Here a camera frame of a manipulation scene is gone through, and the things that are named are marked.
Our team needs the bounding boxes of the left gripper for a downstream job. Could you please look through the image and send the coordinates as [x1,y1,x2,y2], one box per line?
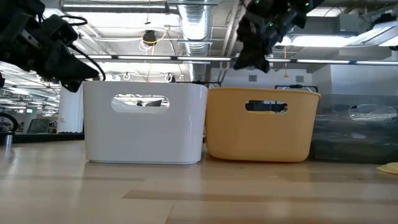
[0,0,101,93]

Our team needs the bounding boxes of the ceiling light panel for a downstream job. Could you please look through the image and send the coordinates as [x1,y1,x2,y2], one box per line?
[275,20,398,49]

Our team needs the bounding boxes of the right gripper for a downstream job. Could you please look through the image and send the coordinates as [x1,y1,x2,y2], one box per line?
[233,0,326,74]

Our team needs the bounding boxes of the dark background equipment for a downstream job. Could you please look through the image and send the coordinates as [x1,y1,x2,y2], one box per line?
[0,111,19,146]

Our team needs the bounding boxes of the black aluminium rig frame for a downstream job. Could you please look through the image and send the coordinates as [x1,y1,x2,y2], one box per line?
[12,132,85,144]

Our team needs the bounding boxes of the yellow folded cloth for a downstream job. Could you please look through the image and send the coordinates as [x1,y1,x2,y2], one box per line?
[376,161,398,175]

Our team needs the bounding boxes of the silver ventilation duct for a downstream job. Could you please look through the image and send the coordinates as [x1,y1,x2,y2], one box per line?
[178,0,216,83]
[217,0,315,82]

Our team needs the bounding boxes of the black background rig frame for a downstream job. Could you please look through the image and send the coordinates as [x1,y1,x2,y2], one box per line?
[275,83,319,93]

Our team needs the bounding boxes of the yellow hanging plug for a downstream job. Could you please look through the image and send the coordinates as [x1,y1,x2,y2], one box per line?
[282,46,290,78]

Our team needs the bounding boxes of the dark background monitor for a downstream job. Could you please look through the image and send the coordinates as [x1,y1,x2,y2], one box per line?
[26,118,51,134]

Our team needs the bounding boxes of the white plastic bin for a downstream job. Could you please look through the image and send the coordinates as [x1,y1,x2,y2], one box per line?
[82,80,208,165]

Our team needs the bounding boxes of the orange plastic bin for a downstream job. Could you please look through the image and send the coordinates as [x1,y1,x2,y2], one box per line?
[204,86,322,163]

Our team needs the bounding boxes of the white round column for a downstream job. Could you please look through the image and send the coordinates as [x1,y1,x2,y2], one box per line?
[57,84,85,134]

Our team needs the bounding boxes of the long ceiling light strip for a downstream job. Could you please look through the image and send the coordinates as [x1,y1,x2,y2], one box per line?
[74,54,398,65]

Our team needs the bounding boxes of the grey translucent plastic bin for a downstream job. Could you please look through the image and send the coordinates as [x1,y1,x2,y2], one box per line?
[309,94,398,165]

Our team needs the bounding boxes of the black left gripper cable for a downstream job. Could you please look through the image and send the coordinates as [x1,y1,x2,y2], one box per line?
[60,14,107,82]

